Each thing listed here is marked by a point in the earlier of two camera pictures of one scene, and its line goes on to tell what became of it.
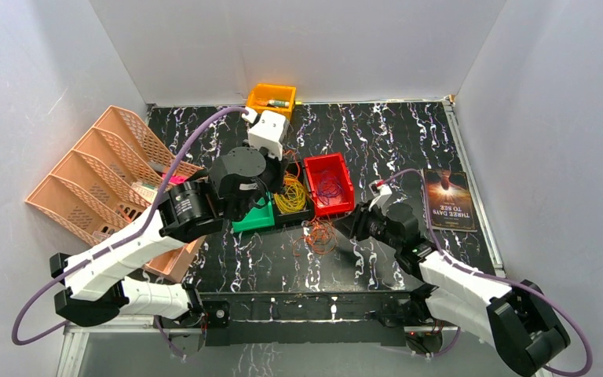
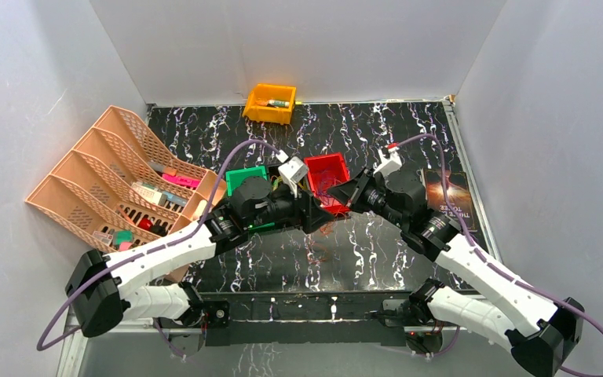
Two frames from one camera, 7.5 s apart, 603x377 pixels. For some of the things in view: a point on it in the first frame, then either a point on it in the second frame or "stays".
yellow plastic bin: (272, 97) stays
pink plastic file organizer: (111, 184) stays
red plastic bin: (330, 183) stays
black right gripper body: (372, 224) to (369, 195)
